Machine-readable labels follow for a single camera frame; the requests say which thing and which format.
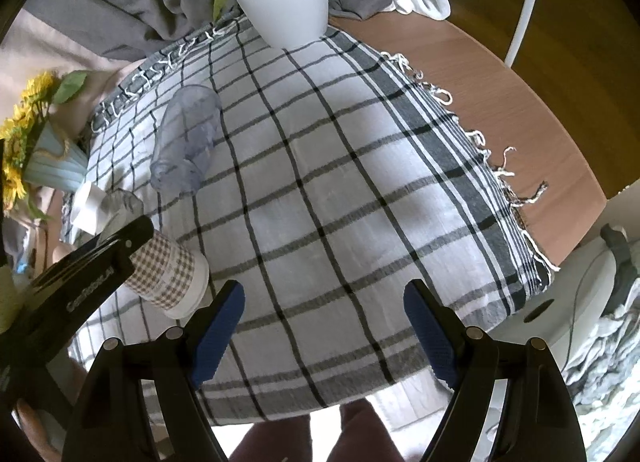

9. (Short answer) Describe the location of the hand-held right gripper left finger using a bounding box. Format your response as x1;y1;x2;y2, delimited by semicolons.
60;280;247;462

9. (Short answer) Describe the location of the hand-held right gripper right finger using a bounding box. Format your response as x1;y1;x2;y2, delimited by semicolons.
403;279;587;462

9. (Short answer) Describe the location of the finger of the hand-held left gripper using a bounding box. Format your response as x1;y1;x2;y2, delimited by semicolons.
96;215;155;267

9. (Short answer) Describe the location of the brown checked paper cup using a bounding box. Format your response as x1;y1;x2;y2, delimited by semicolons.
125;231;210;320

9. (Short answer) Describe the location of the small white cup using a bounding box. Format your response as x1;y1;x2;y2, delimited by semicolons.
70;181;108;234

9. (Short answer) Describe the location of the clear plastic cup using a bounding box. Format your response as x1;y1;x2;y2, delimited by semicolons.
149;84;222;194

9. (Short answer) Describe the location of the light blue ribbed vase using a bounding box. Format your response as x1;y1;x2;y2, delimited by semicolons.
26;123;90;193

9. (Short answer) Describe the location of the person's right leg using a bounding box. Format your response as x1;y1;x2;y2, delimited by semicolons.
340;398;403;462

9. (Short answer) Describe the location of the person's leg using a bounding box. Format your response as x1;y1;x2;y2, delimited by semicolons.
340;398;403;462
235;409;313;462

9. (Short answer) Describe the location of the person's left leg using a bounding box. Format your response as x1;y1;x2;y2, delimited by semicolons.
235;409;313;462

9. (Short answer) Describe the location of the yellow sunflower bouquet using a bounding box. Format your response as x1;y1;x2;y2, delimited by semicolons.
0;71;89;215

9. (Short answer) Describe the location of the white round stool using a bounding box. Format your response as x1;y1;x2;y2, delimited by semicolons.
492;237;618;373

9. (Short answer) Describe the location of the checked tablecloth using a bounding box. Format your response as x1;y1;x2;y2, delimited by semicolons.
67;17;562;428

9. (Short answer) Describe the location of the crumpled pale cloth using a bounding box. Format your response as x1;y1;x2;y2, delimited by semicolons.
562;302;640;460

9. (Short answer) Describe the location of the beige cloth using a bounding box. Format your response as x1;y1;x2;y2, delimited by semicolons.
5;9;136;143

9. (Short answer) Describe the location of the dark grey tool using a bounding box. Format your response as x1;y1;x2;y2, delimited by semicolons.
600;223;632;315

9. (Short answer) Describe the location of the white curved tube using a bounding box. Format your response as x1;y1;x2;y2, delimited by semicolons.
504;0;547;68

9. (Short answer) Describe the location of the thin grey cable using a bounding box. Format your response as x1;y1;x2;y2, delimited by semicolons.
562;247;608;373

